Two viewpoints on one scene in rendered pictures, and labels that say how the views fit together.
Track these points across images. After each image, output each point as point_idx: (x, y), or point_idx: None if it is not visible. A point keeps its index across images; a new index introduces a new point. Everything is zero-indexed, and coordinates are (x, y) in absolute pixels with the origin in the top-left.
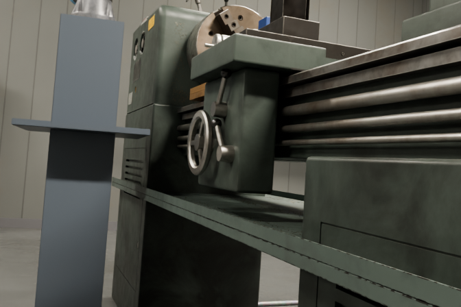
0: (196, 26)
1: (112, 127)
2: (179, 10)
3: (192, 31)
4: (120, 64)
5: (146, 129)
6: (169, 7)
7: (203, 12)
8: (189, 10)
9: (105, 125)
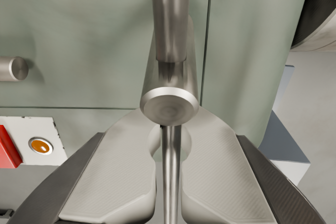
0: (325, 49)
1: (283, 95)
2: (271, 108)
3: (297, 50)
4: (283, 124)
5: (293, 70)
6: (262, 137)
7: (292, 18)
8: (277, 77)
9: (280, 100)
